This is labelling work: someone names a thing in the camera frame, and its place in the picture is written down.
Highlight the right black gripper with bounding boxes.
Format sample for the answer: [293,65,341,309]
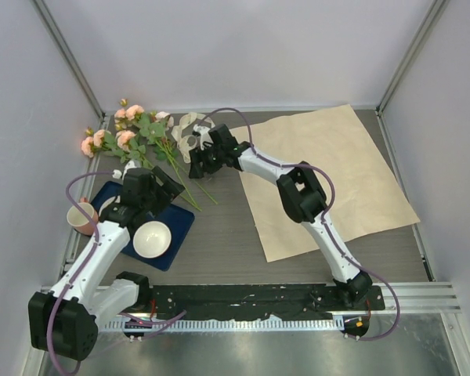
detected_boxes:
[190,142,225,179]

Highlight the kraft wrapping paper sheet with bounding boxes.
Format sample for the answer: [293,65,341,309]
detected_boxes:
[232,105,420,262]

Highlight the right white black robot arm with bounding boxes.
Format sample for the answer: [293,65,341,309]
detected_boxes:
[189,125,372,309]

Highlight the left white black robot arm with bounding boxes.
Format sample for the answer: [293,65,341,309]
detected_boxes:
[27,163,185,361]

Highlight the cream ribbon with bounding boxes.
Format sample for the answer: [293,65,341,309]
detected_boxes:
[171,112,215,164]

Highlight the dark blue tray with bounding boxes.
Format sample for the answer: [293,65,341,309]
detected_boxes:
[89,181,195,272]

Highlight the white bowl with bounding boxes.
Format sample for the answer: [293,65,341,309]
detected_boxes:
[132,221,172,259]

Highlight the brown rimmed cream bowl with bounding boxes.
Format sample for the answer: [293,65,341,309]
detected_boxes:
[97,195,121,228]

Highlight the pink cup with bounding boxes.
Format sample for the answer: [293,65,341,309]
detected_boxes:
[67,201,99,236]

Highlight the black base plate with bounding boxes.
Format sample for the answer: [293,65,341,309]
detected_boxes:
[125,284,385,321]

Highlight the slotted white cable duct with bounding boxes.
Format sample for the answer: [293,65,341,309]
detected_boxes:
[100,316,344,334]

